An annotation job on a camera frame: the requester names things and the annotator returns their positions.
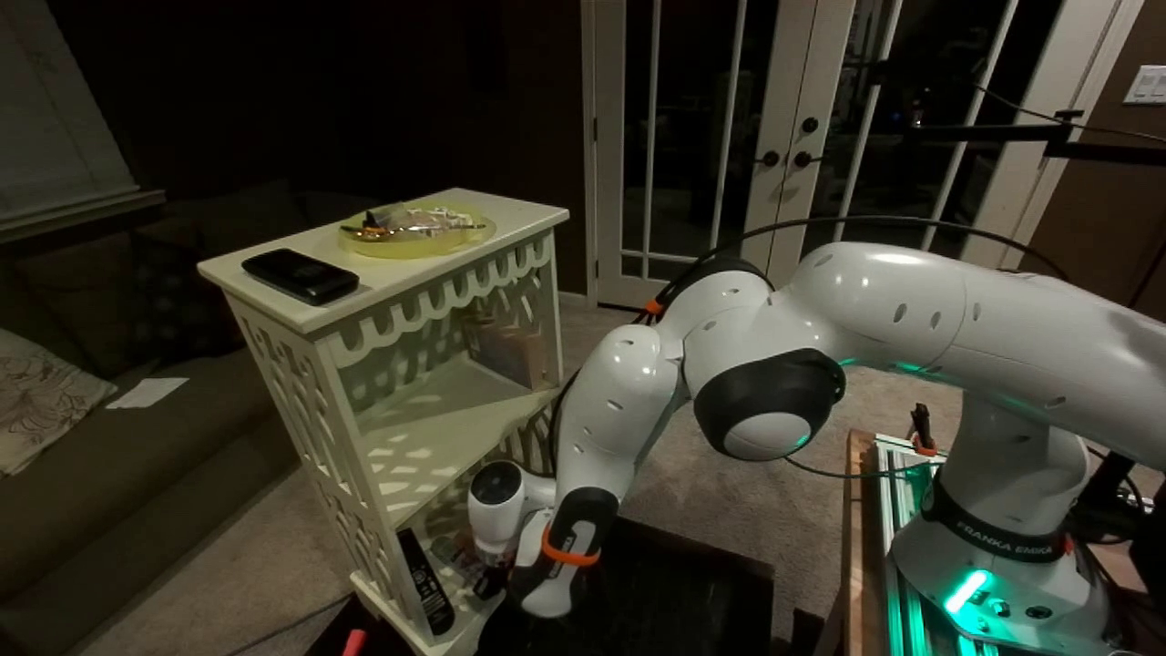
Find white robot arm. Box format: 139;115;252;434
465;239;1166;656

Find black remote control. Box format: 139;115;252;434
397;528;455;635

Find white wooden shelf unit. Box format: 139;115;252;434
201;190;565;656

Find white french doors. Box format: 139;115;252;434
578;0;1151;309

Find black tray on floor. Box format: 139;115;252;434
477;518;773;656

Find black smartphone on shelf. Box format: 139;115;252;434
242;246;359;306

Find white paper sheet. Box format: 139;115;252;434
112;376;184;411

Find dark sofa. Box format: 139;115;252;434
0;182;304;656

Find patterned cushion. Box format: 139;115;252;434
0;326;112;476

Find white window blind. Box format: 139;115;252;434
0;0;163;239

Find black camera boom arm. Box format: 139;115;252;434
901;110;1166;167

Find white wall light switch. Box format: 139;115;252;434
1125;64;1166;104

